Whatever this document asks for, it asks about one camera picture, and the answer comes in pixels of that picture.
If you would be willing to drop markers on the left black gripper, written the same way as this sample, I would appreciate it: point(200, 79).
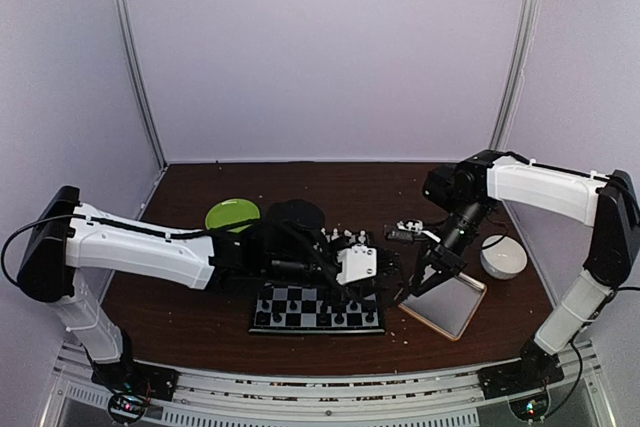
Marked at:
point(355, 290)

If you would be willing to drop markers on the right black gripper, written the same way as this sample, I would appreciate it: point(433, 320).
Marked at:
point(446, 269)

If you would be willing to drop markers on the black king piece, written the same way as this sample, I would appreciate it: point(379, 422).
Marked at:
point(324, 318)

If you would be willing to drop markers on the black white chess board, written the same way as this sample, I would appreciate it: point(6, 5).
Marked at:
point(301, 264)

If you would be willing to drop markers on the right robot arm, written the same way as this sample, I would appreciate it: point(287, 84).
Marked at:
point(594, 210)

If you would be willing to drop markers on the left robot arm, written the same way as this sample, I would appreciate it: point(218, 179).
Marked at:
point(71, 235)

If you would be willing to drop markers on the wooden metal tray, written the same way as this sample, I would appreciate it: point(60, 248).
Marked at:
point(448, 308)

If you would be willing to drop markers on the white bowl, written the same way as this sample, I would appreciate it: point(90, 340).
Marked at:
point(502, 257)

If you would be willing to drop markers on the green plate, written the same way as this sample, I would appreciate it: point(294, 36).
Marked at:
point(231, 211)

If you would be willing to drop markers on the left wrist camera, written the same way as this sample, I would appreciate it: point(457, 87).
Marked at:
point(358, 262)

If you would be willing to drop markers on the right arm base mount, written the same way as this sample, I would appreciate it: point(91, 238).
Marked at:
point(510, 379)

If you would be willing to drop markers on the right aluminium frame post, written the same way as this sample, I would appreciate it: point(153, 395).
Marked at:
point(524, 37)

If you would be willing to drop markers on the aluminium frame post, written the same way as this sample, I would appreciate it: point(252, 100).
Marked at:
point(524, 37)
point(137, 82)

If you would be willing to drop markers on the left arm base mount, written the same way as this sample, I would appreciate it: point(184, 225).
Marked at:
point(138, 379)

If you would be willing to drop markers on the front aluminium rail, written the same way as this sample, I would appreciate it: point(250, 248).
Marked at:
point(444, 397)

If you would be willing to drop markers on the left aluminium frame post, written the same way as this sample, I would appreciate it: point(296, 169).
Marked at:
point(137, 82)

